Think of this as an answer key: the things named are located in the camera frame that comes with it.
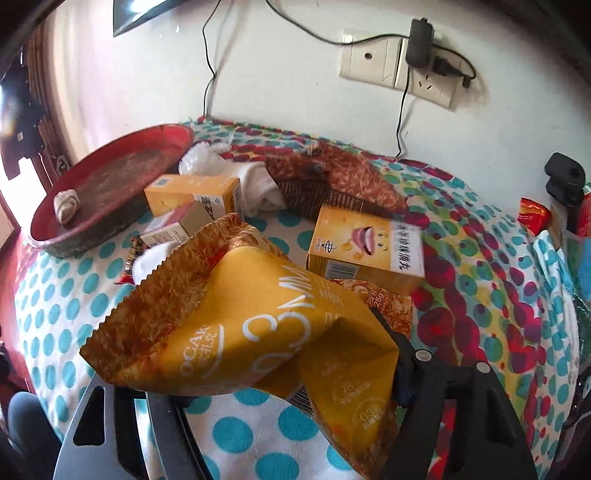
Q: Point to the small red white box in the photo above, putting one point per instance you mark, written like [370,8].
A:
[178,225]

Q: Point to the yellow medicine box with QR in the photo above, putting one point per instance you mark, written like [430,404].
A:
[220,195]

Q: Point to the yellow medicine box with mouth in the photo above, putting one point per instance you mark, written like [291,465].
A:
[359,246]

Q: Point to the black gripper mount at right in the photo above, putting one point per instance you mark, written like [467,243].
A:
[566,185]

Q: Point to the brown patterned cloth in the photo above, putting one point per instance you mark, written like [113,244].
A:
[324,174]

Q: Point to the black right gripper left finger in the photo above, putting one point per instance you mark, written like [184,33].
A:
[102,441]

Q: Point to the red snack packet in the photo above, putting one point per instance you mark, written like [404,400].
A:
[534,216]

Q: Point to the yellow snack bag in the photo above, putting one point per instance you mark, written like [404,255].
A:
[227,311]

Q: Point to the round red tray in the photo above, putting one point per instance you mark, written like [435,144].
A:
[109,183]

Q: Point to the wall mounted television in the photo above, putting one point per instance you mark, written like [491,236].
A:
[129,14]

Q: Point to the black power adapter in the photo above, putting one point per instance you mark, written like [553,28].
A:
[420,41]

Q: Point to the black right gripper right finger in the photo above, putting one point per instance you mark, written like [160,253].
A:
[409,400]

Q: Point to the polka dot colourful bedsheet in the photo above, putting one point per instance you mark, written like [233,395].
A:
[492,292]

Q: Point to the white wall socket plate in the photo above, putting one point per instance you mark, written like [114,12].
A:
[383,63]

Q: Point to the red black candy bar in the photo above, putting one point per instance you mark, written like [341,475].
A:
[137,248]

